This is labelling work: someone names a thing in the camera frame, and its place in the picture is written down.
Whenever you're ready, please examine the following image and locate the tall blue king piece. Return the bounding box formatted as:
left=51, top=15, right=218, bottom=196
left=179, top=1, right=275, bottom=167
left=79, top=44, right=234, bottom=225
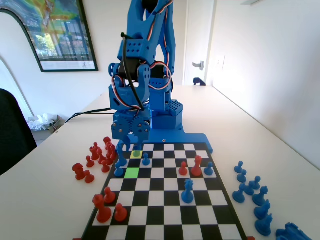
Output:
left=116, top=147, right=128, bottom=169

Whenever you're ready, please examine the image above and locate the blue board mounting plate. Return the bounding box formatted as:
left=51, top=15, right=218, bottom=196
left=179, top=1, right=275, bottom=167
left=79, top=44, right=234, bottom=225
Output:
left=117, top=124, right=215, bottom=155

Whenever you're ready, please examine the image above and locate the red queen piece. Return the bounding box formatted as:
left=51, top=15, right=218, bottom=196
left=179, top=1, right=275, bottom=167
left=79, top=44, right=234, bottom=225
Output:
left=191, top=155, right=203, bottom=177

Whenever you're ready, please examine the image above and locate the blue queen piece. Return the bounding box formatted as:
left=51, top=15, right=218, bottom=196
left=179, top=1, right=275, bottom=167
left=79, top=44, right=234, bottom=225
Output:
left=181, top=178, right=195, bottom=205
left=251, top=185, right=269, bottom=207

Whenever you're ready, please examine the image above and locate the large red king piece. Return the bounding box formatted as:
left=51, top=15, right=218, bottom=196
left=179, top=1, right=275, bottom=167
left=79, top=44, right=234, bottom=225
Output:
left=92, top=194, right=112, bottom=224

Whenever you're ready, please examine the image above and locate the blue bishop piece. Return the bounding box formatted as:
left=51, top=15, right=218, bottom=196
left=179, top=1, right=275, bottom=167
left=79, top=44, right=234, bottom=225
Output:
left=232, top=183, right=247, bottom=204

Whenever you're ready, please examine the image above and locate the blue knight piece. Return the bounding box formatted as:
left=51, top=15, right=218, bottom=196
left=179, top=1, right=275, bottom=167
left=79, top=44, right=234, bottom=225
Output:
left=253, top=199, right=271, bottom=221
left=254, top=213, right=273, bottom=237

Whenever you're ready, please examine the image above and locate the black and white chessboard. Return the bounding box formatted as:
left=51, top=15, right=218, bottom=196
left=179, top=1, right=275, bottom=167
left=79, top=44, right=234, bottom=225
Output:
left=79, top=142, right=248, bottom=240

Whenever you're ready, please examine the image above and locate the grey cardboard box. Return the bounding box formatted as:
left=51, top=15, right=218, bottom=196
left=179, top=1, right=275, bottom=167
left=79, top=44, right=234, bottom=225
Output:
left=29, top=113, right=66, bottom=133

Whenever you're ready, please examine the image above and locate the crumpled white paper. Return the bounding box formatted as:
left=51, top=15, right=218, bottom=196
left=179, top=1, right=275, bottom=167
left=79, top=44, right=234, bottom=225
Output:
left=27, top=113, right=55, bottom=131

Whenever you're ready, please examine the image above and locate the black framed poster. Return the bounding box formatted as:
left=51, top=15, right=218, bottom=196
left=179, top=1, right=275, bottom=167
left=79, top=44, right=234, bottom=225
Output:
left=0, top=0, right=100, bottom=73

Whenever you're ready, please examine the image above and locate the black chair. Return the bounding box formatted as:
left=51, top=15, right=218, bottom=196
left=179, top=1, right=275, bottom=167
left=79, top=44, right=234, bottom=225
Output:
left=0, top=87, right=38, bottom=177

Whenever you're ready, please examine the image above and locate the white door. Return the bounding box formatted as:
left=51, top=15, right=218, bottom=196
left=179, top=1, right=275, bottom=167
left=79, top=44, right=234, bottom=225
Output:
left=183, top=0, right=216, bottom=87

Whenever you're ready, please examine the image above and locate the white curved panel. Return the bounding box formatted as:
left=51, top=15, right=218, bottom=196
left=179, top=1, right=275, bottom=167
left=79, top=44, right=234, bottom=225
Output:
left=0, top=9, right=35, bottom=118

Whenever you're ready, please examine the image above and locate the blue printed plastic part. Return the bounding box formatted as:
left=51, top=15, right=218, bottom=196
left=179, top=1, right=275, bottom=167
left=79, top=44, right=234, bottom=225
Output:
left=275, top=222, right=313, bottom=240

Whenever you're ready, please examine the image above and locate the black power cable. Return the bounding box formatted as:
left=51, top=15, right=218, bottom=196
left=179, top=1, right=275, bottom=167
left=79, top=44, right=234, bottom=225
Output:
left=74, top=111, right=113, bottom=116
left=65, top=107, right=113, bottom=124

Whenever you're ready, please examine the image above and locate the striped servo wire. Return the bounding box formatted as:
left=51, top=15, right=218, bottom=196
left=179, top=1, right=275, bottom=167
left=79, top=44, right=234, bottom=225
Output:
left=147, top=0, right=175, bottom=42
left=149, top=61, right=176, bottom=100

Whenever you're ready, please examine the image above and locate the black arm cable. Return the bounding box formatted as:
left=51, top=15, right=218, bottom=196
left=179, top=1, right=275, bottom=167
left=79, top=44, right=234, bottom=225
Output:
left=120, top=31, right=145, bottom=112

